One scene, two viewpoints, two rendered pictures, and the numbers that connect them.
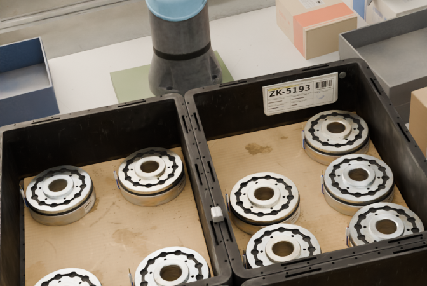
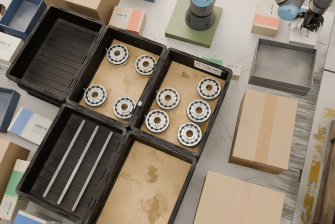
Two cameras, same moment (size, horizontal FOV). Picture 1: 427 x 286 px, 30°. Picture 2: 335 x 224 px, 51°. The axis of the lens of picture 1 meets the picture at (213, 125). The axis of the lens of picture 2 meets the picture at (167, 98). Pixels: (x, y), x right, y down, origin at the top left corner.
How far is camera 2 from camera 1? 83 cm
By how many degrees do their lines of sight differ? 37
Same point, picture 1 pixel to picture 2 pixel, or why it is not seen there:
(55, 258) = (104, 76)
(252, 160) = (180, 78)
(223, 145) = (176, 66)
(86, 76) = not seen: outside the picture
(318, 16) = (263, 20)
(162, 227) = (137, 85)
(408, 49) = (281, 57)
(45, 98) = not seen: outside the picture
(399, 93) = (255, 78)
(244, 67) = (227, 22)
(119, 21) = not seen: outside the picture
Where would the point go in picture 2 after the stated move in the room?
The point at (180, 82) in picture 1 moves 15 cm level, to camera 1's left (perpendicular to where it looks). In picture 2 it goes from (192, 22) to (166, 9)
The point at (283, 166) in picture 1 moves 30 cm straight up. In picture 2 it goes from (186, 87) to (187, 57)
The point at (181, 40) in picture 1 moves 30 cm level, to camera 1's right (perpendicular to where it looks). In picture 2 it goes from (196, 11) to (254, 38)
